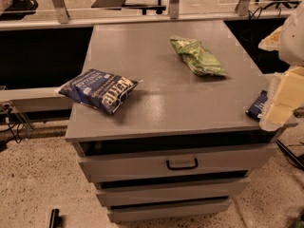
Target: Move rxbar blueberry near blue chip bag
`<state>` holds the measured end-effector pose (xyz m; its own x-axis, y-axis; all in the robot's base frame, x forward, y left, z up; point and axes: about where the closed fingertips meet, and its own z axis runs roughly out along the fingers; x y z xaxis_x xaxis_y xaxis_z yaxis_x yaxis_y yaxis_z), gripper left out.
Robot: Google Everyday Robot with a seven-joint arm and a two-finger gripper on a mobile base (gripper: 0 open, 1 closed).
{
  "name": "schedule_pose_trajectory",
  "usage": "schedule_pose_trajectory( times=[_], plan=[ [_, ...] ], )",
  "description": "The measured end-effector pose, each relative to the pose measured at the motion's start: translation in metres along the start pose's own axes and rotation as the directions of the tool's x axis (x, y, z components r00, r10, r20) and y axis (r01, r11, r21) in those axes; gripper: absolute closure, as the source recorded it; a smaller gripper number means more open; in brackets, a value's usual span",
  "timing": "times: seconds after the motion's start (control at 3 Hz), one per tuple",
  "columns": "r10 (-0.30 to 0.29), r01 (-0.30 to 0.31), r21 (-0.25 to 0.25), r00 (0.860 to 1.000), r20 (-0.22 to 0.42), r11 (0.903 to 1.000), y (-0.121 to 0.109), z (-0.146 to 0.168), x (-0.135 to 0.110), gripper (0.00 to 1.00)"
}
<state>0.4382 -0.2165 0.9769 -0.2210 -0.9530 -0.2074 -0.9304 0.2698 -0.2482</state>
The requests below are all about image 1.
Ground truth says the bottom grey drawer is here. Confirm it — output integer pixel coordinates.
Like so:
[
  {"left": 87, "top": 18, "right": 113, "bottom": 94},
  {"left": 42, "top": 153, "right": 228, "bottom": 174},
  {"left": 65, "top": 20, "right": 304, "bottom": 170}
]
[{"left": 107, "top": 199, "right": 231, "bottom": 223}]

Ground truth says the black drawer handle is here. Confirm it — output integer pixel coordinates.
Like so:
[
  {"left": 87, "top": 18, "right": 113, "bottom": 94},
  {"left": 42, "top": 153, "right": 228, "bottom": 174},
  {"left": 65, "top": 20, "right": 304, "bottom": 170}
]
[{"left": 165, "top": 158, "right": 199, "bottom": 171}]

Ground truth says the black cable right floor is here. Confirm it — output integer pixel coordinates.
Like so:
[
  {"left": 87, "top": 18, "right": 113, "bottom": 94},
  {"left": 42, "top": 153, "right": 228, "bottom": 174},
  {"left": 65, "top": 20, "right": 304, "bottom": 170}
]
[{"left": 275, "top": 139, "right": 304, "bottom": 172}]

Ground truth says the blue kettle chip bag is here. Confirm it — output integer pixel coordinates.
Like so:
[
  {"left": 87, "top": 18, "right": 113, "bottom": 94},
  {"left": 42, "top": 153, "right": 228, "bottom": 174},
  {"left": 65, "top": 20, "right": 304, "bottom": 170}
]
[{"left": 55, "top": 68, "right": 140, "bottom": 115}]

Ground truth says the black office chair base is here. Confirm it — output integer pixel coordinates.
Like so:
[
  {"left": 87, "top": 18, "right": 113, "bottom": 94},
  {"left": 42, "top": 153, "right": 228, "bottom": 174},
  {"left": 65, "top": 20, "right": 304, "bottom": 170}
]
[{"left": 122, "top": 0, "right": 166, "bottom": 15}]

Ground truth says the black cables left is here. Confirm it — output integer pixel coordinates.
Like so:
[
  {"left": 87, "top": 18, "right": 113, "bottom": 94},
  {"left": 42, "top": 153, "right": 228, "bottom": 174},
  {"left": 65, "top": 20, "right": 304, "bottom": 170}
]
[{"left": 0, "top": 100, "right": 35, "bottom": 152}]

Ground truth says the middle grey drawer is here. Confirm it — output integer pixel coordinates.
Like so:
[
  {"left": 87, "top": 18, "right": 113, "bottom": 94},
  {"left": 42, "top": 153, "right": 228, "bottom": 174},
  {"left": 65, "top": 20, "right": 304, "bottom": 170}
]
[{"left": 96, "top": 178, "right": 250, "bottom": 208}]

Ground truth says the top grey drawer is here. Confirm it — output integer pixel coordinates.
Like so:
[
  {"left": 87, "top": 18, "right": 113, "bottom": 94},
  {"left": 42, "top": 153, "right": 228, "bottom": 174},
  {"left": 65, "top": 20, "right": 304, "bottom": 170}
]
[{"left": 79, "top": 143, "right": 276, "bottom": 183}]

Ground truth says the green chip bag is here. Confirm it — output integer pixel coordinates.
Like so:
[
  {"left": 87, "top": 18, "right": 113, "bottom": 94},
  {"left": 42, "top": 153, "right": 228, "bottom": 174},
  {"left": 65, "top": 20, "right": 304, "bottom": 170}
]
[{"left": 170, "top": 36, "right": 228, "bottom": 77}]

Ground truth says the black floor object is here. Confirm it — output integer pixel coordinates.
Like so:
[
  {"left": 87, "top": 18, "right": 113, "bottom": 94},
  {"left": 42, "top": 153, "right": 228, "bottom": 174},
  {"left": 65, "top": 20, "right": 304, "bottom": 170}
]
[{"left": 48, "top": 209, "right": 63, "bottom": 228}]

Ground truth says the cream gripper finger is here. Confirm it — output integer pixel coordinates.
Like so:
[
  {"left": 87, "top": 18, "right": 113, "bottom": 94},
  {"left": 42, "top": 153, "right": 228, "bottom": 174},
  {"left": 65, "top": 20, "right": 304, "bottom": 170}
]
[
  {"left": 258, "top": 27, "right": 282, "bottom": 51},
  {"left": 259, "top": 66, "right": 304, "bottom": 131}
]

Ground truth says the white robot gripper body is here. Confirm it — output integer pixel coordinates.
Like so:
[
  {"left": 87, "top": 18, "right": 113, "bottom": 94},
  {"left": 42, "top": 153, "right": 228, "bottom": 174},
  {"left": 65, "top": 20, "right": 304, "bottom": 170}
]
[{"left": 278, "top": 2, "right": 304, "bottom": 66}]

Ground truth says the grey drawer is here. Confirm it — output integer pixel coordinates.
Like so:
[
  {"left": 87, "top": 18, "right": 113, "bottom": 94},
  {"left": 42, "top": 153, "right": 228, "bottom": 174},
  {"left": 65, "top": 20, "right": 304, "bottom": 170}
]
[
  {"left": 96, "top": 178, "right": 250, "bottom": 208},
  {"left": 107, "top": 199, "right": 231, "bottom": 223},
  {"left": 79, "top": 143, "right": 276, "bottom": 183}
]

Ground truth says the grey metal railing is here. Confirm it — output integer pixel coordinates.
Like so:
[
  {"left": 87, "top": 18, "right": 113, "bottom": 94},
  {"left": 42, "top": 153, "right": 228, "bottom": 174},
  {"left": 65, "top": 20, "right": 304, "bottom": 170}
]
[{"left": 0, "top": 0, "right": 304, "bottom": 31}]

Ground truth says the grey drawer cabinet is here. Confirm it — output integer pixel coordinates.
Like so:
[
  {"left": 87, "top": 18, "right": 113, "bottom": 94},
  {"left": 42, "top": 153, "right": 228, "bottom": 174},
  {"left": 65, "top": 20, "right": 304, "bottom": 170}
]
[{"left": 64, "top": 19, "right": 299, "bottom": 224}]

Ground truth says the dark blue rxbar wrapper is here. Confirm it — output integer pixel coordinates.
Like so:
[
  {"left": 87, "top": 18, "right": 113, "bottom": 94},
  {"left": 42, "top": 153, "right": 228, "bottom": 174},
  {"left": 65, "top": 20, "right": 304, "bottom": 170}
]
[{"left": 246, "top": 90, "right": 268, "bottom": 121}]

